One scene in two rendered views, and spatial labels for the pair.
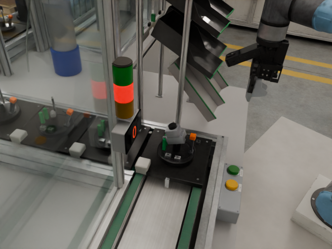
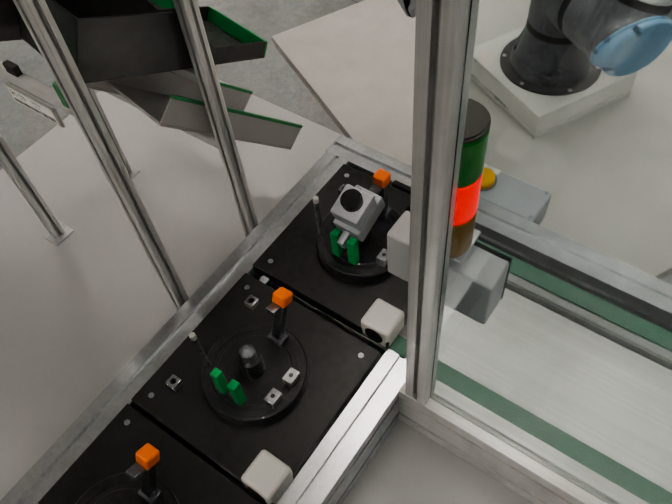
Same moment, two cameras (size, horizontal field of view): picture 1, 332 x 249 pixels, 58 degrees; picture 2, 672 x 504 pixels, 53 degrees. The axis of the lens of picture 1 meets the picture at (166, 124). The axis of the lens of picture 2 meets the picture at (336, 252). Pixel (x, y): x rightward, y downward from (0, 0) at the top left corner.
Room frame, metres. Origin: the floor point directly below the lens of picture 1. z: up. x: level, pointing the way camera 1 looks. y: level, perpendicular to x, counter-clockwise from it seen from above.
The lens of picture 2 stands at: (0.56, 0.49, 1.78)
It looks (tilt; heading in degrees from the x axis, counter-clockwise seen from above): 54 degrees down; 298
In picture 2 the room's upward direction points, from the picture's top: 7 degrees counter-clockwise
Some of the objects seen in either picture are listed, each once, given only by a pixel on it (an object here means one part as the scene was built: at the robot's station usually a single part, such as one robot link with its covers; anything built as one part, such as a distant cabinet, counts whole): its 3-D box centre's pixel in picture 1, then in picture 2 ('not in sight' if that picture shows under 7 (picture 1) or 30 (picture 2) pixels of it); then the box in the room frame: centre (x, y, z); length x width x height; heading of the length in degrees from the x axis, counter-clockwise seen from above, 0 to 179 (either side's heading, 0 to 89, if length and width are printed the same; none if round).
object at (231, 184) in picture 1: (231, 185); not in sight; (0.67, -0.24, 0.96); 0.04 x 0.04 x 0.02
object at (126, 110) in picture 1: (124, 105); not in sight; (0.64, 0.11, 1.28); 0.05 x 0.05 x 0.05
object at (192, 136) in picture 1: (189, 142); (378, 195); (0.79, -0.09, 1.04); 0.04 x 0.02 x 0.08; 77
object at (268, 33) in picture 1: (271, 30); not in sight; (0.80, -0.27, 1.45); 0.08 x 0.08 x 0.05
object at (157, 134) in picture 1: (176, 155); (363, 247); (0.80, -0.04, 0.96); 0.24 x 0.24 x 0.02; 77
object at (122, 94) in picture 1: (123, 90); not in sight; (0.64, 0.11, 1.33); 0.05 x 0.05 x 0.05
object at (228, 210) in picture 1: (229, 191); not in sight; (0.67, -0.24, 0.93); 0.21 x 0.07 x 0.06; 167
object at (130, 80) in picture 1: (122, 72); not in sight; (0.64, 0.11, 1.38); 0.05 x 0.05 x 0.05
